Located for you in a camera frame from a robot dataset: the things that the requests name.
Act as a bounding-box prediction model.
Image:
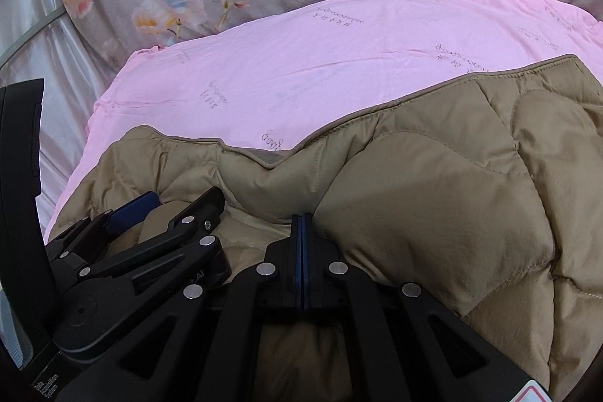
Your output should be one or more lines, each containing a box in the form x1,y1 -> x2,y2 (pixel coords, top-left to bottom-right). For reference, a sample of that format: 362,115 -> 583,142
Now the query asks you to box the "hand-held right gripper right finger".
300,214 -> 535,402

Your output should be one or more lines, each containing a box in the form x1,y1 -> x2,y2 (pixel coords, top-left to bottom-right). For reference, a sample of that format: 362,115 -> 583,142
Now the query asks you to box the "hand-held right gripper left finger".
118,214 -> 302,402

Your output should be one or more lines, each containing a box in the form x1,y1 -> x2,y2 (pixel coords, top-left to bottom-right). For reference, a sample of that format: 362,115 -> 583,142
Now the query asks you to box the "white satin curtain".
0,0 -> 121,243

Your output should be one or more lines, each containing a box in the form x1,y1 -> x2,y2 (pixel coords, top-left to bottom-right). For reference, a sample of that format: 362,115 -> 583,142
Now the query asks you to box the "pink bed sheet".
44,0 -> 603,245

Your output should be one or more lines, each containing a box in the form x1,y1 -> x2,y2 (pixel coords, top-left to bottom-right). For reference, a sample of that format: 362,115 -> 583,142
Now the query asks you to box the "khaki quilted jacket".
47,53 -> 603,402

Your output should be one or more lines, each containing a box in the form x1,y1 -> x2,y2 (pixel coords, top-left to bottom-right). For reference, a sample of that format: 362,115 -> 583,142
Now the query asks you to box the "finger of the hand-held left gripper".
59,186 -> 233,295
44,191 -> 161,264

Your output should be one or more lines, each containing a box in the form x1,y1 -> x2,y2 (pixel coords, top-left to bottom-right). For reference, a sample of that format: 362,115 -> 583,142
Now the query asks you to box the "grey metal pole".
0,8 -> 64,66

